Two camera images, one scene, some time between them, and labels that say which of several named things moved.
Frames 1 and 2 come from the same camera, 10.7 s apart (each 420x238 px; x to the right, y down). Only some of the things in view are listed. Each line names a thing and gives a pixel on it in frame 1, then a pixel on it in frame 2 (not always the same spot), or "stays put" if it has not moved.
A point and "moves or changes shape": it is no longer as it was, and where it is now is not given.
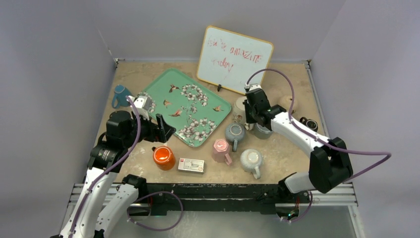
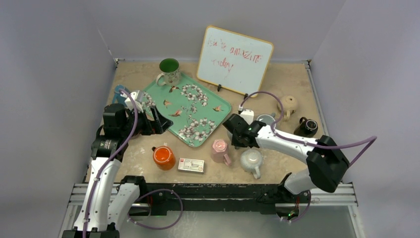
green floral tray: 193,111 stays put
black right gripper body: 250,111 → 236,128
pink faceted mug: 220,151 stays put
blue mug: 120,93 stays put
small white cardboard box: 191,165 stays put
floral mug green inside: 239,115 moves or changes shape
